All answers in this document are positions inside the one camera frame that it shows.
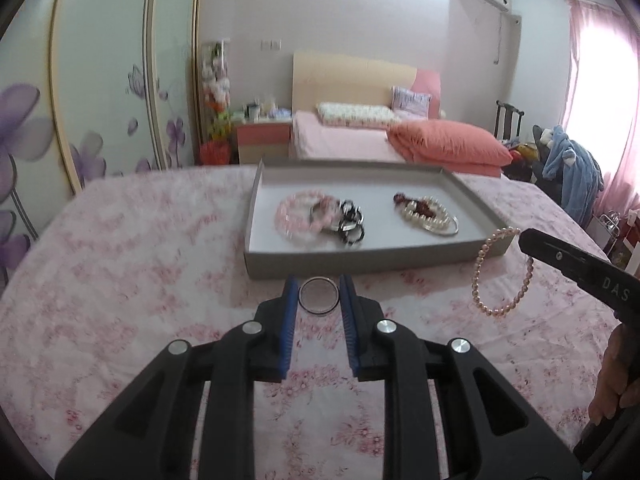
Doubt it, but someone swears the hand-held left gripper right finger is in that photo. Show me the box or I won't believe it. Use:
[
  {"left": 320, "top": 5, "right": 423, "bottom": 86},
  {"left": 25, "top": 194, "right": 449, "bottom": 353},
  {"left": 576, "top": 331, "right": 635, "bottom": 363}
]
[{"left": 339, "top": 274, "right": 583, "bottom": 480}]

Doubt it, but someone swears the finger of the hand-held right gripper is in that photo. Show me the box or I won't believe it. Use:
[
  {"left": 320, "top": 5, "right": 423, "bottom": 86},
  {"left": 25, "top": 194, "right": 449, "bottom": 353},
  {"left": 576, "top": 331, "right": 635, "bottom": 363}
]
[{"left": 517, "top": 228, "right": 608, "bottom": 286}]

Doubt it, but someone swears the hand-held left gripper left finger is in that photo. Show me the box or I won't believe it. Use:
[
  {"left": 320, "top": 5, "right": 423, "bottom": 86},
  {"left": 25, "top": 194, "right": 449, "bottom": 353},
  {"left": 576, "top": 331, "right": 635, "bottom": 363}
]
[{"left": 55, "top": 276, "right": 301, "bottom": 480}]

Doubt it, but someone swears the pink pearl necklace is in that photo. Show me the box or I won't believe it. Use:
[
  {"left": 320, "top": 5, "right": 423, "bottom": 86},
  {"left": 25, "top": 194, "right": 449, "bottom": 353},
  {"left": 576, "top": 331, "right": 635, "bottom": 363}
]
[{"left": 471, "top": 226, "right": 536, "bottom": 318}]

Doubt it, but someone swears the grey cardboard box tray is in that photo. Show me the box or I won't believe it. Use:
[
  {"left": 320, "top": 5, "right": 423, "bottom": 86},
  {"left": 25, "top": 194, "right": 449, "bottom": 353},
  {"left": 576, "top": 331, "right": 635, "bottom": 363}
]
[{"left": 243, "top": 157, "right": 516, "bottom": 281}]

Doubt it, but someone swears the thin silver bangle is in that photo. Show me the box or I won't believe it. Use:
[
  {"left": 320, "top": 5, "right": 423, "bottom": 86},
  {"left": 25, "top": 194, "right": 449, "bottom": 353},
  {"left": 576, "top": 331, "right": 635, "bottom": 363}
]
[{"left": 417, "top": 212, "right": 460, "bottom": 237}]

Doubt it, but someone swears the pink bead bracelet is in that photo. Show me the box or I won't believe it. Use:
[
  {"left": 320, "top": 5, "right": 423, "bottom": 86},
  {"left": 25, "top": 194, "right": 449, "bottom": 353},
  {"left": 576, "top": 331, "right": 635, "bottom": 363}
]
[{"left": 274, "top": 191, "right": 336, "bottom": 238}]

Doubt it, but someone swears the wide silver cuff bangle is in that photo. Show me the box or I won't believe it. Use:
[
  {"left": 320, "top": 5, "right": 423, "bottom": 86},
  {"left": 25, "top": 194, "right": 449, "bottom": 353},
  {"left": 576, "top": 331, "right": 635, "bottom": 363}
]
[{"left": 309, "top": 199, "right": 346, "bottom": 233}]

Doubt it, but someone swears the white pearl necklace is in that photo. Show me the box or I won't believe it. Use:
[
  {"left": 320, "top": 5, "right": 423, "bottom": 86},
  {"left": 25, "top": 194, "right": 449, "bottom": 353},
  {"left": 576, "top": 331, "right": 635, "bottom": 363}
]
[{"left": 400, "top": 196, "right": 453, "bottom": 228}]

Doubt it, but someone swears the dark red bead bracelet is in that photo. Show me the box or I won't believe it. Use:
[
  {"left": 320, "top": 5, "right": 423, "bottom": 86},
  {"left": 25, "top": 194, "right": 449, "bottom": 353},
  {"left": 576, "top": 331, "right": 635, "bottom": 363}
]
[{"left": 392, "top": 191, "right": 443, "bottom": 216}]

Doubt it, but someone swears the person's right hand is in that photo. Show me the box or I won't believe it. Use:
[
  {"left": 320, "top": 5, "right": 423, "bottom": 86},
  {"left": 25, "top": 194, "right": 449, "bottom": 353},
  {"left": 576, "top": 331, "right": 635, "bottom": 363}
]
[{"left": 587, "top": 317, "right": 634, "bottom": 428}]

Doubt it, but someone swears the blue plush robe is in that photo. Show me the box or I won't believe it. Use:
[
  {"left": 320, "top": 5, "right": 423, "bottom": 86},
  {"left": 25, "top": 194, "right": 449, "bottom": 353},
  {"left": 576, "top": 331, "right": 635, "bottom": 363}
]
[{"left": 542, "top": 125, "right": 606, "bottom": 226}]

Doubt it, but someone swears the colourful clutter pile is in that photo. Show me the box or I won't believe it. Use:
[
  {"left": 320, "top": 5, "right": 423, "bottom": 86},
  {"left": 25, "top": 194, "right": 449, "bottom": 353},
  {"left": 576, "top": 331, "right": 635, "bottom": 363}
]
[{"left": 502, "top": 140, "right": 543, "bottom": 181}]

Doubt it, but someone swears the dark wooden chair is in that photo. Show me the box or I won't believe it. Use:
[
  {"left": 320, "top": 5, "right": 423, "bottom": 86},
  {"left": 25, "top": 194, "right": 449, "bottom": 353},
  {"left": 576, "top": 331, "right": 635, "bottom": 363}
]
[{"left": 495, "top": 100, "right": 526, "bottom": 141}]

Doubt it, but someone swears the coral duvet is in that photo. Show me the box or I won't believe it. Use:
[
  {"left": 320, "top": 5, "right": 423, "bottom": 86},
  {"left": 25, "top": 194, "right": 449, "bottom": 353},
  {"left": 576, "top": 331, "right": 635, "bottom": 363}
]
[{"left": 387, "top": 120, "right": 515, "bottom": 177}]

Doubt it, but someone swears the floral pink bedsheet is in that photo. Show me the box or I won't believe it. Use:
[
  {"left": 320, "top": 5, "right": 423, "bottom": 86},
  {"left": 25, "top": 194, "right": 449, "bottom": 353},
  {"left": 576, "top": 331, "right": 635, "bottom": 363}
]
[{"left": 0, "top": 165, "right": 631, "bottom": 480}]

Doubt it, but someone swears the pink curtain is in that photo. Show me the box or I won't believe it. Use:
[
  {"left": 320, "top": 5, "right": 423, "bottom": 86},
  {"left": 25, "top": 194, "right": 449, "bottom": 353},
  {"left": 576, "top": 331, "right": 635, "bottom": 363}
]
[{"left": 560, "top": 0, "right": 640, "bottom": 221}]

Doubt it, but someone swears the pink mattress sheet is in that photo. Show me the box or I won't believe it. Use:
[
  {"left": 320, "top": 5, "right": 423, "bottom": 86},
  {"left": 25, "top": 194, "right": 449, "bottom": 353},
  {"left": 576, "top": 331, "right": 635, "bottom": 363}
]
[{"left": 289, "top": 111, "right": 408, "bottom": 163}]

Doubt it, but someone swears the pink nightstand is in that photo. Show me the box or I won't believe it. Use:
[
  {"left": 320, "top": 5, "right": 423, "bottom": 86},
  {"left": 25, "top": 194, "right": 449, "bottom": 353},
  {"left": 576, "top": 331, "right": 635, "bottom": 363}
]
[{"left": 235, "top": 120, "right": 293, "bottom": 165}]

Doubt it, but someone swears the red basket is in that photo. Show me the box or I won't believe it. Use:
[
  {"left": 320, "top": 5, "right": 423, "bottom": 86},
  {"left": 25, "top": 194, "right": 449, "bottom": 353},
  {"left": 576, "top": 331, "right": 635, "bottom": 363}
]
[{"left": 200, "top": 140, "right": 232, "bottom": 165}]

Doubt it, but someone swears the lilac pillow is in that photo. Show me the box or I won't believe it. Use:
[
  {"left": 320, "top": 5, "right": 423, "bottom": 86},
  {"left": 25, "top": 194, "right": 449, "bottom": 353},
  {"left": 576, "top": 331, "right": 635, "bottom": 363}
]
[{"left": 391, "top": 86, "right": 432, "bottom": 118}]

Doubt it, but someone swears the white printed pillow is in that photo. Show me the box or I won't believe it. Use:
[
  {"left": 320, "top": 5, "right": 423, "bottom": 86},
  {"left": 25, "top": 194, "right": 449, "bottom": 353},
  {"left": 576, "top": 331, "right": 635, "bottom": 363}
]
[{"left": 316, "top": 102, "right": 401, "bottom": 128}]

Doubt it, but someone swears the clear tube of plush toys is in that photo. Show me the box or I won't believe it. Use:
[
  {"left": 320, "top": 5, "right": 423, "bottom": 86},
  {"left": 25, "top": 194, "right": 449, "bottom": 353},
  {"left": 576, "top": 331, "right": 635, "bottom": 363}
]
[{"left": 200, "top": 40, "right": 233, "bottom": 143}]

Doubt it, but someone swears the beige and pink headboard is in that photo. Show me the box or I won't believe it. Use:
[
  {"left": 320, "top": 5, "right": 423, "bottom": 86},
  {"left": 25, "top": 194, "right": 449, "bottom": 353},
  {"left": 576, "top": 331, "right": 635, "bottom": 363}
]
[{"left": 291, "top": 50, "right": 443, "bottom": 121}]

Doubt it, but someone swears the wardrobe with purple flower doors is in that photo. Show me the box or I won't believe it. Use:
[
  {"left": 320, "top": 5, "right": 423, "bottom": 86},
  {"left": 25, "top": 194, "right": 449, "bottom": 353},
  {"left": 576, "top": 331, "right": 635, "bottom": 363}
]
[{"left": 0, "top": 0, "right": 206, "bottom": 281}]

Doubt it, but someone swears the white wire rack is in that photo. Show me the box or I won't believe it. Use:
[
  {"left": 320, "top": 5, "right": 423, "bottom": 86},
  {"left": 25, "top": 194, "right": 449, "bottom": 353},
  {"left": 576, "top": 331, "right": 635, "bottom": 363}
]
[{"left": 597, "top": 210, "right": 640, "bottom": 263}]

